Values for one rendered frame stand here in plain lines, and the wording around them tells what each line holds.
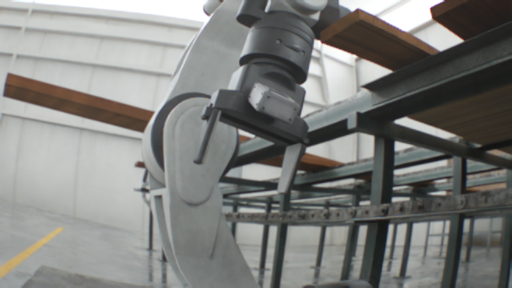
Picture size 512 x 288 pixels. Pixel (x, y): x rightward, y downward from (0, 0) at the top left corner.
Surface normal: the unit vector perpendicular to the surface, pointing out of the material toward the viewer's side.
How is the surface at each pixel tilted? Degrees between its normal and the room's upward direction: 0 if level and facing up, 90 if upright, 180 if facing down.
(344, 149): 90
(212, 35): 115
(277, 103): 119
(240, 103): 90
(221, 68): 90
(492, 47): 90
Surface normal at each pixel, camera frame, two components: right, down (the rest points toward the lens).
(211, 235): 0.33, 0.27
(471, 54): -0.92, -0.15
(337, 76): 0.39, -0.16
